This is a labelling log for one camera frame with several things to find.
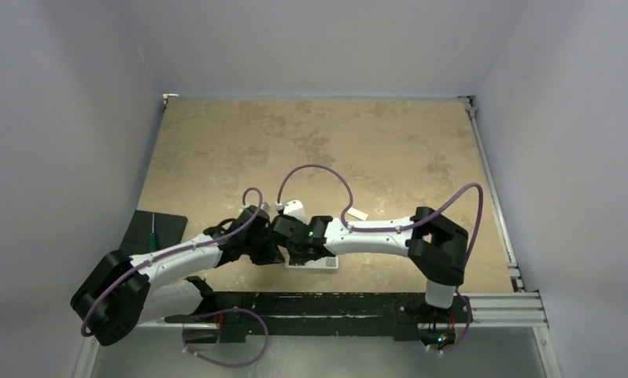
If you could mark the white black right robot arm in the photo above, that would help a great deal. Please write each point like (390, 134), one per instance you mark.
(436, 245)

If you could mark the white battery cover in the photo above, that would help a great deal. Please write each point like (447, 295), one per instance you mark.
(357, 214)

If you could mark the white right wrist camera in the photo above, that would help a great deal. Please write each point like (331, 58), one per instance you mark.
(291, 210)

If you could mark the aluminium frame rail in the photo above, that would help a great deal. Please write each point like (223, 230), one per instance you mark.
(521, 308)

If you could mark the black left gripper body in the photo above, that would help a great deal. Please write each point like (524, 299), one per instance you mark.
(260, 250)

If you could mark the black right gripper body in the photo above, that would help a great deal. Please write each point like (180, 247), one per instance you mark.
(283, 229)

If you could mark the green handled screwdriver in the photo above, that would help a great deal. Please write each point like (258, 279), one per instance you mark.
(153, 238)

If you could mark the white remote control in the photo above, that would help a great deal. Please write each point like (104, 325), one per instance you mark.
(321, 264)

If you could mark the black mat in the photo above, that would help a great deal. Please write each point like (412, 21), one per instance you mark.
(148, 232)

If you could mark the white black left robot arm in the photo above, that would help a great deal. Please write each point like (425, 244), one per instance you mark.
(123, 290)

